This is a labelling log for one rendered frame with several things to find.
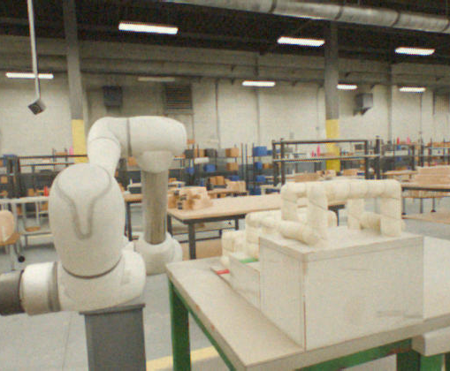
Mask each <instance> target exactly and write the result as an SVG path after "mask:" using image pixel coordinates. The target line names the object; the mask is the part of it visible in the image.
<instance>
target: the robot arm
mask: <svg viewBox="0 0 450 371"><path fill-rule="evenodd" d="M129 126H130V131H129ZM130 141H131V146H130ZM186 147H187V136H186V129H185V126H184V125H183V124H181V123H180V122H179V121H177V120H175V119H172V118H168V117H126V118H113V117H103V118H100V119H99V120H97V121H96V122H95V123H94V124H93V126H92V128H91V129H90V132H89V135H88V159H89V163H77V164H74V165H71V166H69V167H66V168H65V169H63V170H61V171H60V172H59V173H58V175H57V176H56V179H55V181H54V183H53V185H52V187H51V190H50V197H49V217H50V229H51V234H52V238H53V241H54V245H55V248H56V250H57V254H58V256H59V258H60V261H48V262H42V263H36V264H29V265H27V267H26V269H19V270H11V271H5V272H2V273H1V274H0V316H10V315H15V314H24V313H25V312H27V314H28V315H29V316H35V315H39V314H48V313H57V312H59V311H67V310H71V311H89V310H95V309H100V308H105V307H112V306H115V305H119V304H121V303H124V302H127V301H128V300H131V299H134V298H136V297H137V296H139V295H141V294H142V292H143V290H144V287H145V281H146V276H155V275H162V274H166V273H165V264H166V263H172V262H177V261H182V248H181V245H180V244H179V242H178V241H176V240H175V239H172V236H171V235H170V234H169V233H168V232H167V200H168V168H169V167H170V166H171V165H172V161H173V159H174V157H175V156H177V155H181V154H182V153H183V152H184V150H185V149H186ZM131 156H132V157H135V160H136V162H137V164H138V165H139V166H140V168H141V202H142V222H143V233H142V234H141V235H140V237H139V240H138V242H128V238H127V237H126V236H124V234H125V223H126V207H125V202H124V198H123V195H122V192H121V190H120V188H119V185H118V182H117V181H116V179H115V178H114V177H113V175H115V171H116V168H117V165H118V161H119V159H120V158H127V157H131Z"/></svg>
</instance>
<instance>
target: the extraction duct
mask: <svg viewBox="0 0 450 371"><path fill-rule="evenodd" d="M177 3H184V4H198V5H204V6H213V7H221V8H229V9H237V10H244V11H260V12H266V13H277V14H285V15H293V16H300V17H309V18H317V19H329V20H340V21H348V22H349V21H351V20H353V19H354V20H353V21H351V22H356V23H364V24H372V25H373V26H381V27H396V28H404V29H413V30H421V31H429V32H435V33H445V34H450V17H449V16H446V15H443V16H442V15H436V14H429V13H422V12H415V11H402V10H398V9H389V8H382V7H376V6H368V5H362V4H360V7H359V12H358V15H357V16H356V13H357V10H358V4H349V3H342V2H338V1H329V0H178V2H177ZM355 16H356V18H355Z"/></svg>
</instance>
